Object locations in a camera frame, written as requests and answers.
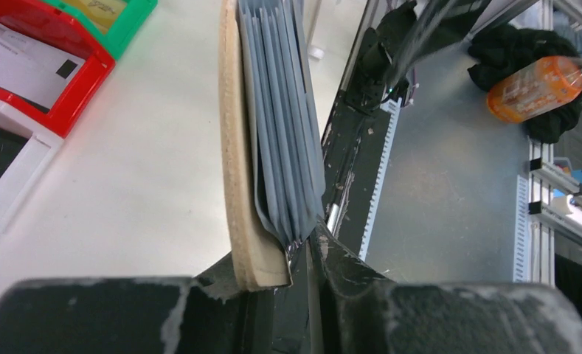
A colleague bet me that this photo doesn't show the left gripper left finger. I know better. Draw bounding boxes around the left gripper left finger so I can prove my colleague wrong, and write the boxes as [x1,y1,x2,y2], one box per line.
[0,256,311,353]

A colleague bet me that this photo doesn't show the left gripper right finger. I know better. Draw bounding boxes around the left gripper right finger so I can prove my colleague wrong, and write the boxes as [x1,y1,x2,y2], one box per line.
[310,224,582,353]

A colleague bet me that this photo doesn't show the beige card holder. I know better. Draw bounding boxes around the beige card holder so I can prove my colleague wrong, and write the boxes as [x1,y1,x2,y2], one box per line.
[218,1,325,291]

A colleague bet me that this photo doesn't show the white cards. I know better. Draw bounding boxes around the white cards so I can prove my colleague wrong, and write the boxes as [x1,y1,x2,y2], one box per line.
[0,24,86,113]

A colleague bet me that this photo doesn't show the gold card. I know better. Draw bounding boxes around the gold card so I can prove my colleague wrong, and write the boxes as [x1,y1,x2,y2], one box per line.
[63,0,127,34]

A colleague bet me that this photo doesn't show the white plastic bin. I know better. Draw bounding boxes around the white plastic bin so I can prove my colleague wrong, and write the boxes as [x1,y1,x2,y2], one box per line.
[0,100,63,236]

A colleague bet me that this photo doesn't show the black cloth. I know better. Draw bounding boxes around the black cloth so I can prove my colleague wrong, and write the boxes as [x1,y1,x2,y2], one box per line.
[468,24,582,144]

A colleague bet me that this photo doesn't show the orange bottle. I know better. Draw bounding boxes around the orange bottle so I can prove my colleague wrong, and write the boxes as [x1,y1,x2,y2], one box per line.
[486,55,582,123]

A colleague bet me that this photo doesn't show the green plastic bin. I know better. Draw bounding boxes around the green plastic bin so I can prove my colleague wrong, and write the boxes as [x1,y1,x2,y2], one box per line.
[47,0,158,60]

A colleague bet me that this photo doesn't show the red plastic bin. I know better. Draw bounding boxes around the red plastic bin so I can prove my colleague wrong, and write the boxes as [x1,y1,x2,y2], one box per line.
[0,1,115,138]

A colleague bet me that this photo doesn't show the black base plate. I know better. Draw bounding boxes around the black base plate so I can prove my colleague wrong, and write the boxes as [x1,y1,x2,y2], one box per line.
[313,29,389,263]

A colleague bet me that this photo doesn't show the white cable tray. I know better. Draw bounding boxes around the white cable tray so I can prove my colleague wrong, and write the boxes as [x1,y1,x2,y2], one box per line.
[358,98,403,261]

